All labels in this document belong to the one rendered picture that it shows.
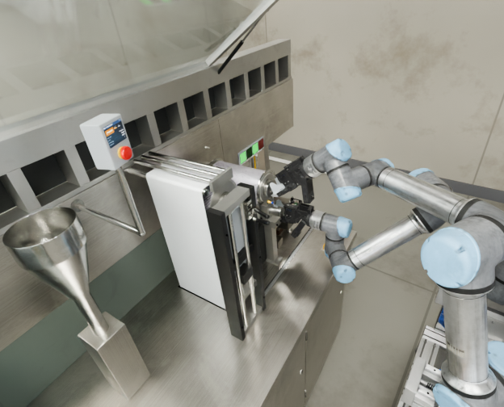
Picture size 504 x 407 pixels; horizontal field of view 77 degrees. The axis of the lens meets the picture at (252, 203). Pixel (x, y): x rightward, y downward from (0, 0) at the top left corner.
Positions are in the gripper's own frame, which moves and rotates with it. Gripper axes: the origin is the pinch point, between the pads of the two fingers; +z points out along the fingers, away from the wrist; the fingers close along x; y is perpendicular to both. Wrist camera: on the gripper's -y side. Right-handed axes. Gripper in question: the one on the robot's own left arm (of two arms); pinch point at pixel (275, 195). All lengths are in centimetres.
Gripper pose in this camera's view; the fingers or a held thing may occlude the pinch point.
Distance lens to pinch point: 124.7
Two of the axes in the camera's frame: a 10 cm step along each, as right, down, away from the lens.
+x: -5.3, 5.1, -6.8
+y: -6.1, -7.9, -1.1
